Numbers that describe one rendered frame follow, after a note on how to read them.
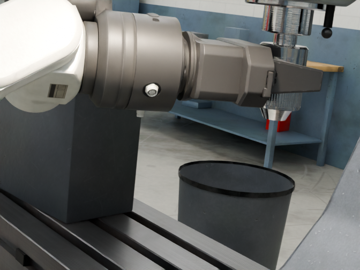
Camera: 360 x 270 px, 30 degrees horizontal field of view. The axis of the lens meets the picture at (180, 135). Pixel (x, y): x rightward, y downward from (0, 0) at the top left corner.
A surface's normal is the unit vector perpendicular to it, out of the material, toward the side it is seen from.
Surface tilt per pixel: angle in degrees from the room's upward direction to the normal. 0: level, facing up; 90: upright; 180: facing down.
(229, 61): 90
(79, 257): 0
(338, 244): 44
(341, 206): 63
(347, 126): 90
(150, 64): 85
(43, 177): 90
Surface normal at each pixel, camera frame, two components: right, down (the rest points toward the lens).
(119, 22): 0.24, -0.62
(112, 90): 0.15, 0.69
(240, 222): 0.08, 0.27
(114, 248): 0.11, -0.97
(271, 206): 0.50, 0.28
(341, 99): -0.79, 0.04
